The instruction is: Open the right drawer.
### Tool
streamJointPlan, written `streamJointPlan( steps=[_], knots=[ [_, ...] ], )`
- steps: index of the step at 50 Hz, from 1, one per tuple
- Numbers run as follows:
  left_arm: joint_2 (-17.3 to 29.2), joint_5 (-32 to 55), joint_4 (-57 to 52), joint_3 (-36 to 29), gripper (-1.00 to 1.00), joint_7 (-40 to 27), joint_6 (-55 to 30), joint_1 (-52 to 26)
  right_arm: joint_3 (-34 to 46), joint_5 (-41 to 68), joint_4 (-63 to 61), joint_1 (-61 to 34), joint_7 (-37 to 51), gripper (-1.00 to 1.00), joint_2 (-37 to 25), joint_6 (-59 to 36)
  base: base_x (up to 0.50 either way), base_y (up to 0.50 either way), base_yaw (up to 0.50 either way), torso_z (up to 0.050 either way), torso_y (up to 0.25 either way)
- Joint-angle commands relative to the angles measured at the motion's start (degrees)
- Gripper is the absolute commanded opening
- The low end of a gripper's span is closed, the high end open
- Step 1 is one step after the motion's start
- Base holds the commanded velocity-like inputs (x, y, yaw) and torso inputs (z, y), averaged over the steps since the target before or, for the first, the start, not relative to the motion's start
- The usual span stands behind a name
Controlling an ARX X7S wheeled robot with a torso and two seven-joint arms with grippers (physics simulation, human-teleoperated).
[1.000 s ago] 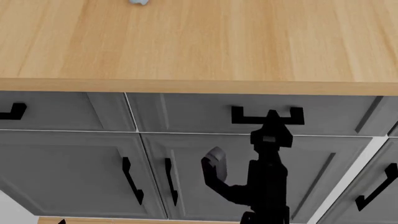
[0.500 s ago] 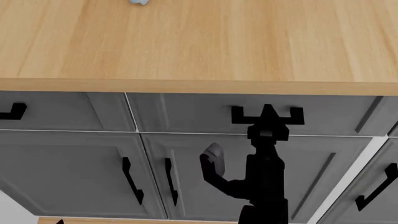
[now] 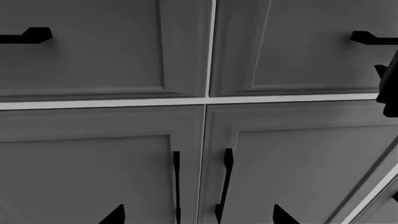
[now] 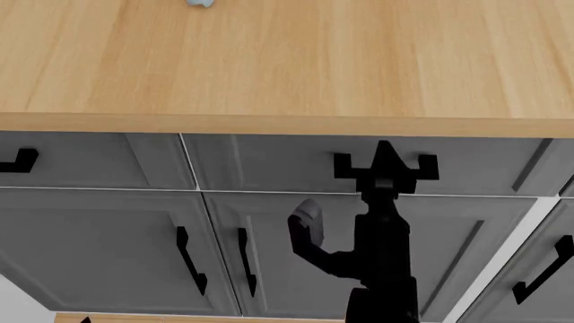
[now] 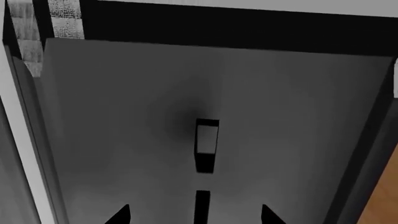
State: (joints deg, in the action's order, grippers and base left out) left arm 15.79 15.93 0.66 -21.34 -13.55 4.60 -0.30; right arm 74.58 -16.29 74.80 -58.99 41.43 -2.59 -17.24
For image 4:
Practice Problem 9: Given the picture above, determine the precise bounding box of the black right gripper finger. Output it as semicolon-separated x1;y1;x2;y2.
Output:
369;140;387;170
384;140;412;170

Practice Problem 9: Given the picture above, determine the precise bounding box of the black wide drawer handle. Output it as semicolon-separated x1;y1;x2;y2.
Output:
333;153;440;180

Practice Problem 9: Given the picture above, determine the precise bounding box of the wide grey drawer front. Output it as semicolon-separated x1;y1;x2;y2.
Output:
180;132;562;196

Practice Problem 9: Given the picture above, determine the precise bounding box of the wide grey cabinet door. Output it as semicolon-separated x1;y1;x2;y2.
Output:
203;191;539;322

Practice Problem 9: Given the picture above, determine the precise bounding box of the black cabinet door handle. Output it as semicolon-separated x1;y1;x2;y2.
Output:
511;234;574;306
175;225;209;298
237;227;258;299

